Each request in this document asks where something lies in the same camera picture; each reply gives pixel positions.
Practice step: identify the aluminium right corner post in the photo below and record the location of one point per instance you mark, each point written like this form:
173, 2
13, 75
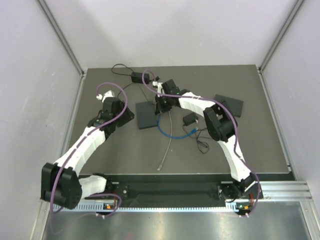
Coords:
297, 6

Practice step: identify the black power adapter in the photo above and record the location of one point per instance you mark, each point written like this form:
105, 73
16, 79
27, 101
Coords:
136, 77
190, 119

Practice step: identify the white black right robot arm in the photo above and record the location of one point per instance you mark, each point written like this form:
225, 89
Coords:
221, 126

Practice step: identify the black network switch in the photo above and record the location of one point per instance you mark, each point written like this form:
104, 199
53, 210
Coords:
146, 117
235, 105

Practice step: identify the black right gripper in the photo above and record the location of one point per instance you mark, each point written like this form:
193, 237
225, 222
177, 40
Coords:
159, 109

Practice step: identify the aluminium frame rail front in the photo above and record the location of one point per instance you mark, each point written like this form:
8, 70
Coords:
279, 191

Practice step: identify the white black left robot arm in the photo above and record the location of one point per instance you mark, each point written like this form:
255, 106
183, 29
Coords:
60, 181

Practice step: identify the aluminium left corner post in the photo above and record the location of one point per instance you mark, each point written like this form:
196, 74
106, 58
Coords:
60, 35

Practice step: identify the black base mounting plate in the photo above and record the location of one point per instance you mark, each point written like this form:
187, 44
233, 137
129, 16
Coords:
131, 190

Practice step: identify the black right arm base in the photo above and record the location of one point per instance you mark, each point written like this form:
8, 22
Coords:
231, 192

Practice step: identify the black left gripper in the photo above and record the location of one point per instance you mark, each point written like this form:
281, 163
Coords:
128, 116

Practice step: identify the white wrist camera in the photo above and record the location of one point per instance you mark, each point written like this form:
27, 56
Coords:
108, 94
158, 86

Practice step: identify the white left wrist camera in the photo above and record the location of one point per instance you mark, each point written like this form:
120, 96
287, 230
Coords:
108, 94

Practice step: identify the aluminium corner post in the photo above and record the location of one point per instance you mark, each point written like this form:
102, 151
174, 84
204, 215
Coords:
297, 6
60, 35

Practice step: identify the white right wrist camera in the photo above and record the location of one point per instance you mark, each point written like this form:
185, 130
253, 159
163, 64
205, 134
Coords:
158, 86

